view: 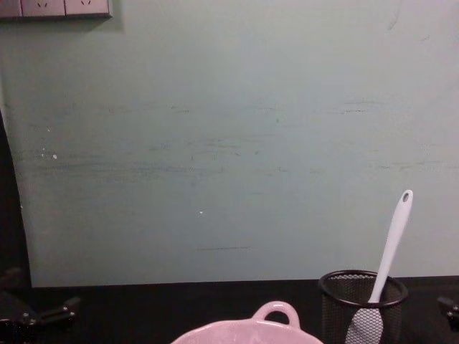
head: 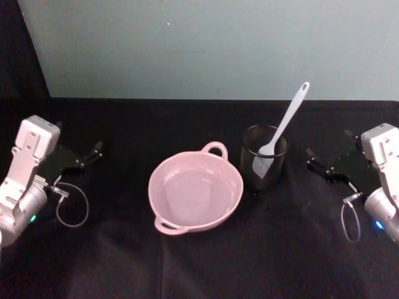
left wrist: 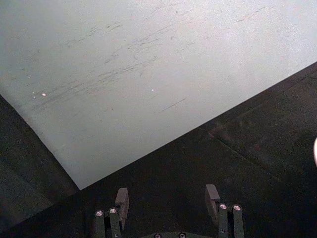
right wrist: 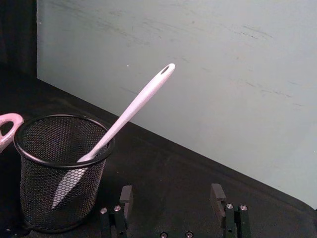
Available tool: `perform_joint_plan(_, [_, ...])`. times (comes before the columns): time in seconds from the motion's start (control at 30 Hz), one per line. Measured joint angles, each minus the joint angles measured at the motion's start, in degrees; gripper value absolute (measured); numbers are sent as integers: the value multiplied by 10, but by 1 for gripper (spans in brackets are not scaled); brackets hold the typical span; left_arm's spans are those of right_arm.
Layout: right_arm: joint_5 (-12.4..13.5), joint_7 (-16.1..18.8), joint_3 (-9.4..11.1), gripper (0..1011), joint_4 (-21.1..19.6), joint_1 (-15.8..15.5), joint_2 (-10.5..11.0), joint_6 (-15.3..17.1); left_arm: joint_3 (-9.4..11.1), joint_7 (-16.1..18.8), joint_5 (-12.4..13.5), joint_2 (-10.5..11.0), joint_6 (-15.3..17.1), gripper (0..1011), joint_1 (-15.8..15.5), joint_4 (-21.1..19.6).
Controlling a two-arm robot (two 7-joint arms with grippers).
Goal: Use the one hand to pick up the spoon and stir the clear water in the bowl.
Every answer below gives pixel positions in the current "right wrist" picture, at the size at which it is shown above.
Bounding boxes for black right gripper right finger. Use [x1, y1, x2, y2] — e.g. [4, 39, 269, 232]
[210, 183, 252, 238]

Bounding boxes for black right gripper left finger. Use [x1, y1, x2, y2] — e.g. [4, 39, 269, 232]
[100, 185, 134, 238]

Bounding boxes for black table cloth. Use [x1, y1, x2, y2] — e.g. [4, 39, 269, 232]
[0, 69, 317, 238]

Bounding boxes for white plastic knife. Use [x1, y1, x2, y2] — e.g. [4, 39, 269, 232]
[52, 63, 176, 209]

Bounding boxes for black wire mesh cup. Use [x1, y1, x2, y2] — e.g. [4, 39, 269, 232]
[13, 114, 115, 233]

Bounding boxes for pink plastic handle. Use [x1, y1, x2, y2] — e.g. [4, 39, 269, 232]
[0, 113, 25, 153]

